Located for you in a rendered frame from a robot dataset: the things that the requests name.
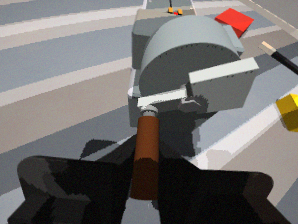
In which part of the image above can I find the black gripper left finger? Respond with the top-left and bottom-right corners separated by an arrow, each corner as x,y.
17,134 -> 137,224

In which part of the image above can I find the yellow cube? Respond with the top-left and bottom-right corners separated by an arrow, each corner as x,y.
275,93 -> 298,132

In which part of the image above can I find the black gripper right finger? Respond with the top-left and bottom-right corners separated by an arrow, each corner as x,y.
157,138 -> 274,224

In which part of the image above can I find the red rectangular block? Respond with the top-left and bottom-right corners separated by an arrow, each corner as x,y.
215,8 -> 254,39

